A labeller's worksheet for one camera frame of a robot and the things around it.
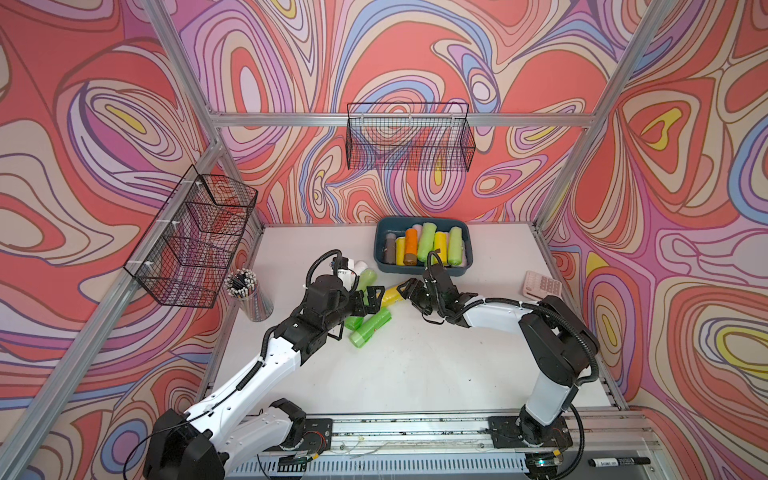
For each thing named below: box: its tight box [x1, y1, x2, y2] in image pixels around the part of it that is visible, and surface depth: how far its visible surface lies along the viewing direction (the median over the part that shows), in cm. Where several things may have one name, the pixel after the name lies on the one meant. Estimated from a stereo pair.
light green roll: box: [448, 226, 462, 266], surface depth 105 cm
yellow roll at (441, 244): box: [433, 231, 448, 266], surface depth 106 cm
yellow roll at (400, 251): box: [395, 236, 406, 266], surface depth 109 cm
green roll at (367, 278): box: [358, 268, 377, 292], surface depth 103 cm
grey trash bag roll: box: [383, 232, 396, 265], surface depth 110 cm
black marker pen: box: [588, 457, 651, 467], surface depth 70 cm
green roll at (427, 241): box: [417, 222, 437, 263], surface depth 109 cm
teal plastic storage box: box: [373, 217, 473, 276], surface depth 108 cm
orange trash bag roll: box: [403, 228, 418, 266], surface depth 106 cm
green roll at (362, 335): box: [349, 307, 393, 348], surface depth 92 cm
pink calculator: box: [522, 270, 563, 300], surface depth 101 cm
